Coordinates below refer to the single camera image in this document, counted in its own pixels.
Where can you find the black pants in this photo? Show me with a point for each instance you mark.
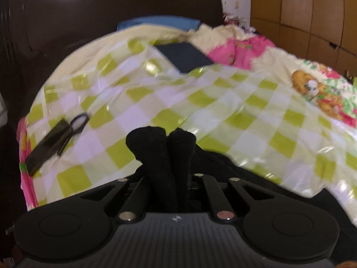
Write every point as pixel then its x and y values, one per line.
pixel 176 156

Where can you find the dark navy folded cloth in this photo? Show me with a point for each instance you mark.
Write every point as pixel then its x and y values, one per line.
pixel 184 56

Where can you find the green checkered plastic sheet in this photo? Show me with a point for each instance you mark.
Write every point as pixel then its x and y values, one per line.
pixel 261 125

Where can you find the cartoon print quilt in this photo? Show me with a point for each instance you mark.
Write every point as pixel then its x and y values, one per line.
pixel 319 84

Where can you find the blue pillow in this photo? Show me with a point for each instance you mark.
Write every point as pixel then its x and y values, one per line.
pixel 182 23

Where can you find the black round magnifier loop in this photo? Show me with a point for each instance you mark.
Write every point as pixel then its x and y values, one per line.
pixel 76 127

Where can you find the black rectangular case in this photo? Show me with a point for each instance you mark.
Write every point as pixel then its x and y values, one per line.
pixel 47 147

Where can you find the brown wooden wardrobe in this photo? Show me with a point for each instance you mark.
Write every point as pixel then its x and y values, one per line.
pixel 317 30

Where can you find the dark brown headboard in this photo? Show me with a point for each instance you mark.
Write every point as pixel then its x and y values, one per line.
pixel 37 35

